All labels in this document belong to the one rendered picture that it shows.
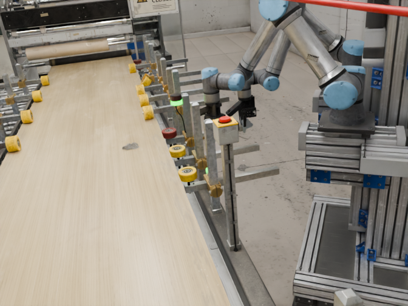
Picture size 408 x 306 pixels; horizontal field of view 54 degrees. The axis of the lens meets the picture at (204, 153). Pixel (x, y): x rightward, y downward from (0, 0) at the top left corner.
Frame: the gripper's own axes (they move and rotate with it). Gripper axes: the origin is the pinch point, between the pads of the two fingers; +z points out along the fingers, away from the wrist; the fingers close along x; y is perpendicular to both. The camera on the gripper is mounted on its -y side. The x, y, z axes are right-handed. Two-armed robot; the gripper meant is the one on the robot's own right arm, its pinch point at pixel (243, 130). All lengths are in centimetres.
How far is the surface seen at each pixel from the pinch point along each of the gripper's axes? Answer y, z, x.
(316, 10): 268, 0, 421
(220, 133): -34, -37, -84
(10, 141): -122, -16, 7
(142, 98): -50, -15, 47
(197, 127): -31.4, -19.4, -30.8
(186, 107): -31.3, -21.4, -5.8
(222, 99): -4.3, -12.8, 23.5
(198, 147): -32.2, -9.6, -30.8
